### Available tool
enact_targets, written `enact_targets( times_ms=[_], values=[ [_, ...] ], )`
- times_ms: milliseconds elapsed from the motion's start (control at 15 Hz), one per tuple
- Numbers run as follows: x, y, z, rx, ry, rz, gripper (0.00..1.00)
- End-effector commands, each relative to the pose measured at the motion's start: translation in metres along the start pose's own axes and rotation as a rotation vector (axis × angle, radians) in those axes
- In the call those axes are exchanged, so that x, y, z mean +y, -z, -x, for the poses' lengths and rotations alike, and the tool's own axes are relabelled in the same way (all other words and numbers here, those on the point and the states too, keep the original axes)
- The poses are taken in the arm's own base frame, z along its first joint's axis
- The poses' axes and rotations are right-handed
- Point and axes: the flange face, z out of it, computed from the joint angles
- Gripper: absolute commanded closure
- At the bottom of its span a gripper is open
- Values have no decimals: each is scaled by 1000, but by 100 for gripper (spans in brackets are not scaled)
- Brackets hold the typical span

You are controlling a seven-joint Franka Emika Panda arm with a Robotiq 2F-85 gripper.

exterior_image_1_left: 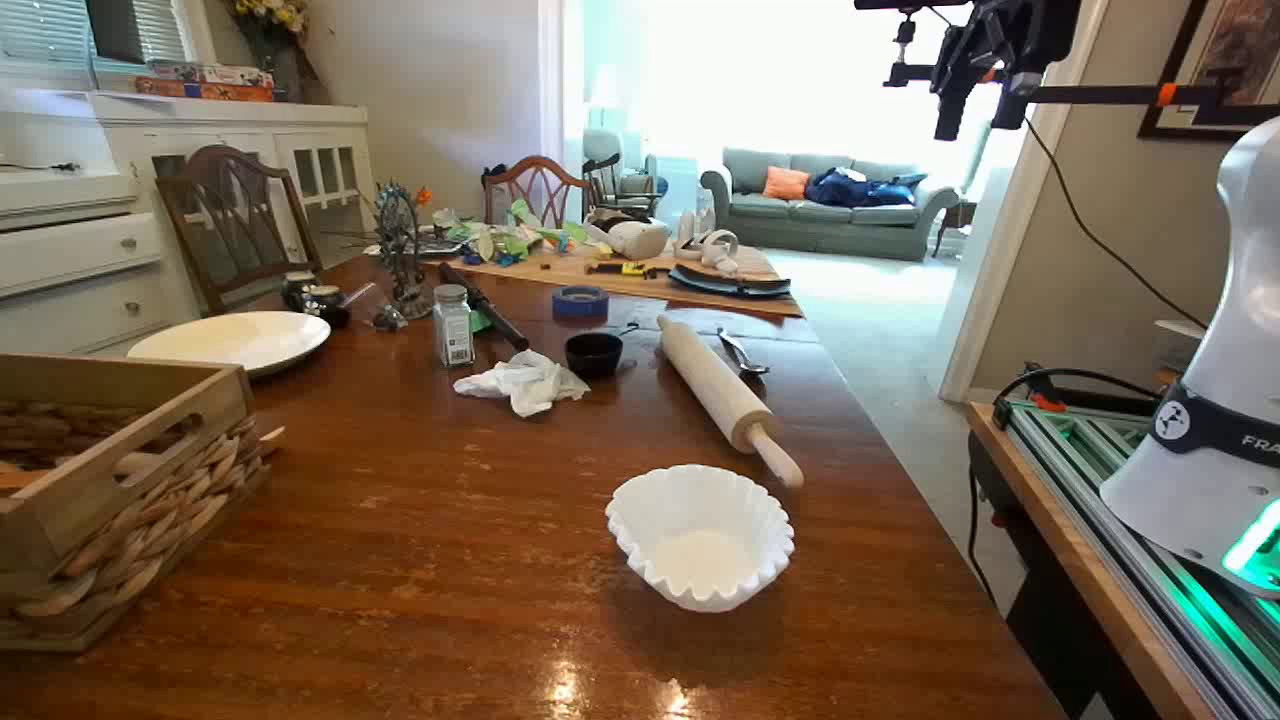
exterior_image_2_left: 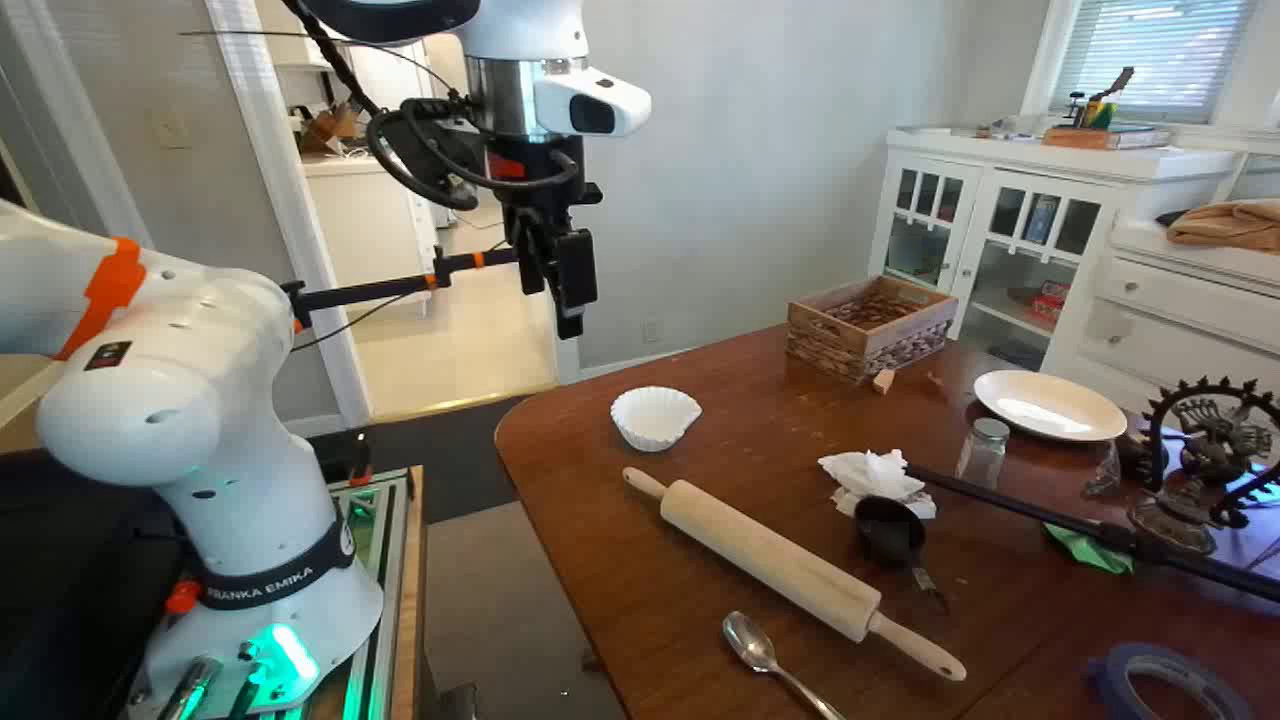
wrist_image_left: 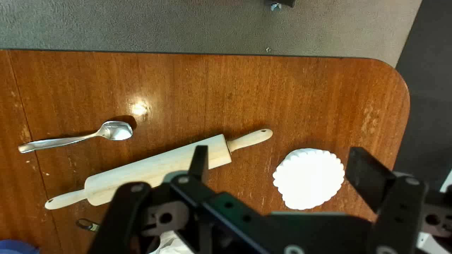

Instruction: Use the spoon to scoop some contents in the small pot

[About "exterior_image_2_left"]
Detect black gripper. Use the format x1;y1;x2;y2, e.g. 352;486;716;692
494;133;608;345

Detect metal spoon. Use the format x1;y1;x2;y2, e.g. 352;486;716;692
722;609;851;720

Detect small black pot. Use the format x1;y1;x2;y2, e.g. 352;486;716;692
851;491;951;612

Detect white paper coffee filter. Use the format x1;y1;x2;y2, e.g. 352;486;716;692
608;385;705;456

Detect white kitchen counter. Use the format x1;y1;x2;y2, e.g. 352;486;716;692
300;148;444;291

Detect wicker basket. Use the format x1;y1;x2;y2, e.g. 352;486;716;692
785;274;966;393

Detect wooden rolling pin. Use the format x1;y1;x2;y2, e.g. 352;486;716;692
619;463;974;687

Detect crumpled white tissue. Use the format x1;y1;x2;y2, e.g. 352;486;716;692
818;443;941;524

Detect white glass-door cabinet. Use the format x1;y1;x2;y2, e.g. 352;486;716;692
870;125;1236;378

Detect glass shaker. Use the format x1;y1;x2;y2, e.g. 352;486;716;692
960;413;1016;487

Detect orange flat box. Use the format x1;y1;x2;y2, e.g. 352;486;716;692
1038;122;1175;153

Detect black tripod rod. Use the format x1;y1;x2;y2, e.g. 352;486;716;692
912;456;1280;605

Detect black equipment box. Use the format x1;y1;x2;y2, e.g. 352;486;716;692
0;453;192;720

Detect green paper piece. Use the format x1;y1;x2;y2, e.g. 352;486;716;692
1039;522;1136;581

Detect white dresser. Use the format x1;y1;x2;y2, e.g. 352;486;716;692
1039;215;1280;418

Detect window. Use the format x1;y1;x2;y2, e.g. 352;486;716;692
1025;0;1280;133

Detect blue tape roll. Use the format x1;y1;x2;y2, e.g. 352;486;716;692
1083;641;1255;720

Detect black camera boom rod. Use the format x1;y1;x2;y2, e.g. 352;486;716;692
280;240;524;333

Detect thin black cable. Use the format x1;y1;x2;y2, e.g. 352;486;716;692
285;291;419;360

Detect white wall switch plate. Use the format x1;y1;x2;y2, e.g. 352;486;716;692
149;109;192;155

